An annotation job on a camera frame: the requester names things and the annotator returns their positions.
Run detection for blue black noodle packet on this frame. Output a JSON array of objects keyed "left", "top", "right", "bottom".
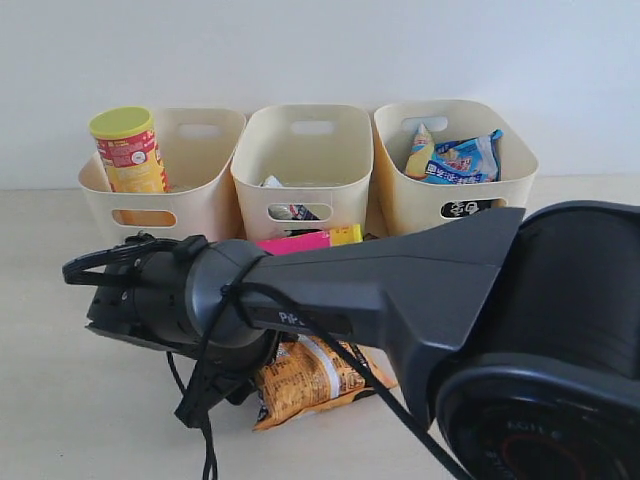
[{"left": 404, "top": 123, "right": 503, "bottom": 186}]

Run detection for pink Lays chips can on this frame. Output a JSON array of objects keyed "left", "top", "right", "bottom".
[{"left": 257, "top": 224, "right": 363, "bottom": 255}]

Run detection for cream bin circle mark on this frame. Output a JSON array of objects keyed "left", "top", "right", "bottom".
[{"left": 373, "top": 100, "right": 539, "bottom": 235}]

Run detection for white blue milk carton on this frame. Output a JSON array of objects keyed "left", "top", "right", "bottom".
[{"left": 261, "top": 175, "right": 319, "bottom": 221}]

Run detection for orange noodle packet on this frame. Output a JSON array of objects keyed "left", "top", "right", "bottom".
[{"left": 253, "top": 335, "right": 375, "bottom": 431}]

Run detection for cream bin triangle mark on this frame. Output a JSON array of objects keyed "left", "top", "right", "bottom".
[{"left": 78, "top": 108, "right": 246, "bottom": 244}]

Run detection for yellow chips can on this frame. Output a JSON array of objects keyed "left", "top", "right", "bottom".
[{"left": 89, "top": 106, "right": 170, "bottom": 194}]

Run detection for black cable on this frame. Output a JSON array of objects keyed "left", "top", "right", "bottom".
[{"left": 62, "top": 234, "right": 471, "bottom": 480}]

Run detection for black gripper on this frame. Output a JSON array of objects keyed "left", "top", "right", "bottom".
[{"left": 174, "top": 364, "right": 257, "bottom": 428}]

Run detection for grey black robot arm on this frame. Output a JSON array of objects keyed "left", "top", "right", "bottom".
[{"left": 88, "top": 201, "right": 639, "bottom": 479}]

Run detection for cream bin square mark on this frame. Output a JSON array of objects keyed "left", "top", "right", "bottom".
[{"left": 231, "top": 104, "right": 374, "bottom": 241}]

